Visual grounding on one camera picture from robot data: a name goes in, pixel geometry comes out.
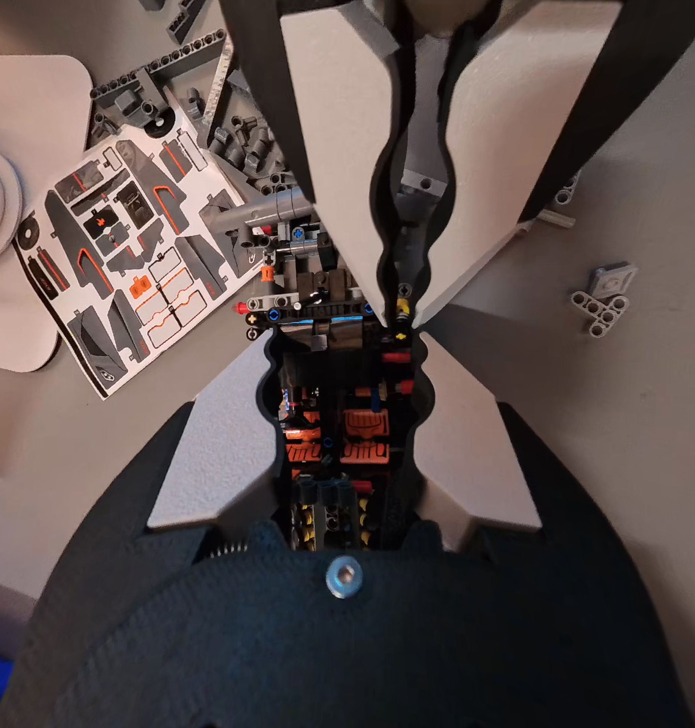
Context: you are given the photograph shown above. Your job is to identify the white desk lamp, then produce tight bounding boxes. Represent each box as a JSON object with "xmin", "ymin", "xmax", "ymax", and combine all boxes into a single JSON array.
[{"xmin": 0, "ymin": 54, "xmax": 93, "ymax": 373}]

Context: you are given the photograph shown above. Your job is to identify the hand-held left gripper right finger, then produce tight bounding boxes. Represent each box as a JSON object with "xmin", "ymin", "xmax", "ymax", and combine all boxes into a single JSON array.
[{"xmin": 411, "ymin": 331, "xmax": 542, "ymax": 530}]

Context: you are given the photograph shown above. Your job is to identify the pile of dark grey lego pieces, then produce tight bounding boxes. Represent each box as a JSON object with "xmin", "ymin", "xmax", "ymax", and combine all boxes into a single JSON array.
[{"xmin": 88, "ymin": 0, "xmax": 303, "ymax": 197}]

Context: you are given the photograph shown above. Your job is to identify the lego car model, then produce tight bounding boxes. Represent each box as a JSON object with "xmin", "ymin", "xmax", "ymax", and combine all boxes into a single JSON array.
[{"xmin": 211, "ymin": 171, "xmax": 448, "ymax": 552}]

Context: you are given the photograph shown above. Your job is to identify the light grey T-shaped lego beam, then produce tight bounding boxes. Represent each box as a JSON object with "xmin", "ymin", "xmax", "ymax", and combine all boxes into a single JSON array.
[{"xmin": 571, "ymin": 290, "xmax": 631, "ymax": 339}]

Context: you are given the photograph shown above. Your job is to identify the sticker sheet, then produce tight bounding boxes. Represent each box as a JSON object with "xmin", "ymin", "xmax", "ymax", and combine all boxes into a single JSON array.
[{"xmin": 12, "ymin": 122, "xmax": 280, "ymax": 400}]

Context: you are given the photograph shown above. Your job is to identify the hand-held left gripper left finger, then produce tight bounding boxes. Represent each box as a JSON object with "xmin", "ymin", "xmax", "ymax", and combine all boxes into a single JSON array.
[{"xmin": 147, "ymin": 329, "xmax": 283, "ymax": 529}]

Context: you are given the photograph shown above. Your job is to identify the light grey square lego plate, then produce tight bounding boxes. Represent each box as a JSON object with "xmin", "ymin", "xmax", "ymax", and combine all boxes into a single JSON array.
[{"xmin": 588, "ymin": 262, "xmax": 637, "ymax": 297}]

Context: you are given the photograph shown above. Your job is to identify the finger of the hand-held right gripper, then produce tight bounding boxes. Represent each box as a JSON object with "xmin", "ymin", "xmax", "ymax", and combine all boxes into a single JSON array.
[
  {"xmin": 410, "ymin": 0, "xmax": 625, "ymax": 331},
  {"xmin": 279, "ymin": 0, "xmax": 419, "ymax": 329}
]

